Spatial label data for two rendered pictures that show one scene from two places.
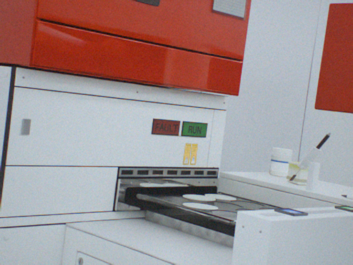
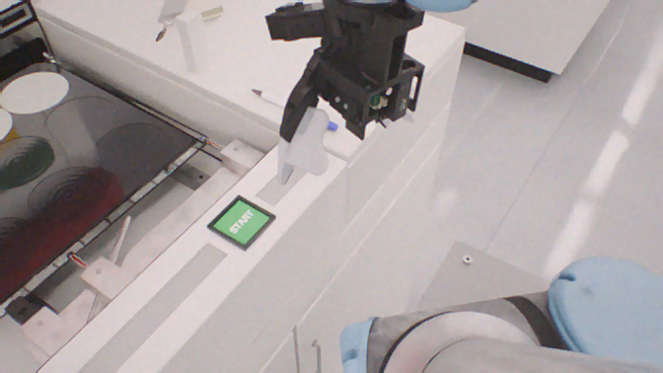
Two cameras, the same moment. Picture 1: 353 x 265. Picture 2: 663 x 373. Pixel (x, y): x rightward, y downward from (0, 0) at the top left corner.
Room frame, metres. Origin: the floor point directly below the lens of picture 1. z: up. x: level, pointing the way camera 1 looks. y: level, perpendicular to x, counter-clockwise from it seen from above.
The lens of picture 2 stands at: (1.36, -0.49, 1.47)
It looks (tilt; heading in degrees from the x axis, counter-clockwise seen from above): 49 degrees down; 350
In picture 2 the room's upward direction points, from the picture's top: straight up
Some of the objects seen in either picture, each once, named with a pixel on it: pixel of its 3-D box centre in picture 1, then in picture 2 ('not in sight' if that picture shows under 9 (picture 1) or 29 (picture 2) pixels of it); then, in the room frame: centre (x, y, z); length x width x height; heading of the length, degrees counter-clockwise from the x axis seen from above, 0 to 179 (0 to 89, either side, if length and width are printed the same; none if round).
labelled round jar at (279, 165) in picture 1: (280, 162); not in sight; (2.38, -0.37, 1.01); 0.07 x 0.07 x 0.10
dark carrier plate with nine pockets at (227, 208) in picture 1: (224, 205); (18, 163); (1.96, -0.16, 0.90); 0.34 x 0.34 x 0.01; 46
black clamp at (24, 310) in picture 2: not in sight; (25, 313); (1.72, -0.21, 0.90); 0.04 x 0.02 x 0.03; 46
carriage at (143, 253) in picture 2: not in sight; (170, 256); (1.79, -0.36, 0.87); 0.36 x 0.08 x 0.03; 136
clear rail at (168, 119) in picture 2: (262, 205); (119, 95); (2.09, -0.28, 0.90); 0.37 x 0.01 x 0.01; 46
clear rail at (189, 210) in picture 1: (182, 208); not in sight; (1.83, -0.03, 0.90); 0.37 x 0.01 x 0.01; 46
